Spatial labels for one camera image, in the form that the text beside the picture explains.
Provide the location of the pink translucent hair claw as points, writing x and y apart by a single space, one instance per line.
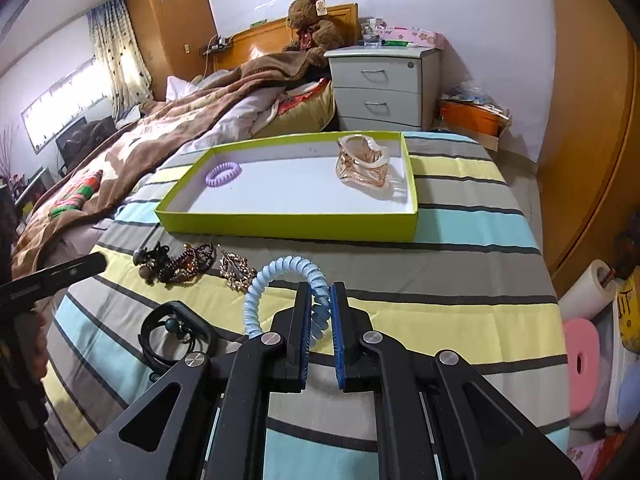
360 170

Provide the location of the wooden door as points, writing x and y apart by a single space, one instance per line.
585 110

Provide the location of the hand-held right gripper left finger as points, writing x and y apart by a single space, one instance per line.
304 350

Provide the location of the green cardboard box tray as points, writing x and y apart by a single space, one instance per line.
280 222

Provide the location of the window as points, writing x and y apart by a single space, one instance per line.
60 100

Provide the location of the person's left hand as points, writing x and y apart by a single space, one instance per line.
40 345

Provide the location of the gold rhinestone hair clip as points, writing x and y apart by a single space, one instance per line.
237 270

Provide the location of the dry branches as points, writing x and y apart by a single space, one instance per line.
7 150

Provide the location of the cluttered shelf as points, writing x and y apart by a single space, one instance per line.
27 190

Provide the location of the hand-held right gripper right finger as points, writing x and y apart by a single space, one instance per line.
340 340

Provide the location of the black monitor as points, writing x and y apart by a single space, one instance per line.
65 142

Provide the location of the white paper roll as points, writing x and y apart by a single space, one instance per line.
585 290

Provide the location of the cardboard box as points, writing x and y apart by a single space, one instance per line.
492 137

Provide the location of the red green plaid cloth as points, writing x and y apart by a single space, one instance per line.
75 195

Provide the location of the brown blanket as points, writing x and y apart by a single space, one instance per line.
150 125

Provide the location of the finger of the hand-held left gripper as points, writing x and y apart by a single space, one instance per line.
60 275

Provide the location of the pink tape roll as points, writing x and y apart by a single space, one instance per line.
580 340

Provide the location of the orange box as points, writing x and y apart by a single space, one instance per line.
465 115

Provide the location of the patterned curtain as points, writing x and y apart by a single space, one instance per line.
117 50

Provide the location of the tall wooden wardrobe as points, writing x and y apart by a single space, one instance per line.
170 20

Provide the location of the power strip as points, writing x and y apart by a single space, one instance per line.
217 45

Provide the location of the yellow mattress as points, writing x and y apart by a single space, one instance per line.
300 120

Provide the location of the brown teddy bear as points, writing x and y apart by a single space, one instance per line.
312 15

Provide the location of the wooden headboard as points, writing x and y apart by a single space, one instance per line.
260 40

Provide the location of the plastic bag of items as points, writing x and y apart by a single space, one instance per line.
472 95

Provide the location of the clear plastic organizer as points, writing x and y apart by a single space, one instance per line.
372 35

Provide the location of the grey drawer nightstand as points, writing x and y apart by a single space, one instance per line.
380 80

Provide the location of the pink floral box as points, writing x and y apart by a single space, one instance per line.
425 37

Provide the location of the yellow bag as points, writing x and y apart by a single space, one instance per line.
631 310

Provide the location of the red patterned cloth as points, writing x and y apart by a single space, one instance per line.
295 100

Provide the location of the white quilt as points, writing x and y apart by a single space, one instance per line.
240 115

